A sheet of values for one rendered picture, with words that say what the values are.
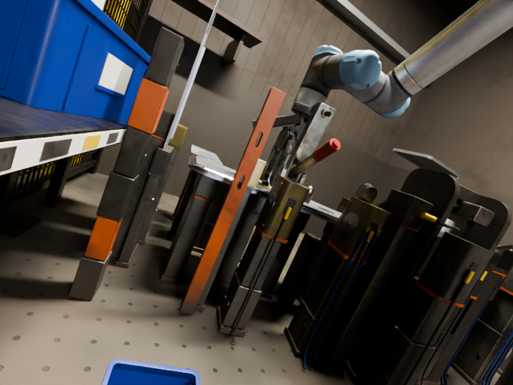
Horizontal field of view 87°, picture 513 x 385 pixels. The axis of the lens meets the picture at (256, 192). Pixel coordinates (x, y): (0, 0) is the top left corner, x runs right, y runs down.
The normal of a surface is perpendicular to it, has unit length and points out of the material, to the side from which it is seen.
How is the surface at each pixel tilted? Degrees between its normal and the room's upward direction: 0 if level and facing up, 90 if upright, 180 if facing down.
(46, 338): 0
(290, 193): 90
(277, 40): 90
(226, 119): 90
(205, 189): 90
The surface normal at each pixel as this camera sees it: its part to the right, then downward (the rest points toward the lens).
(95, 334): 0.39, -0.91
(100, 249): 0.22, 0.25
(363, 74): 0.41, 0.31
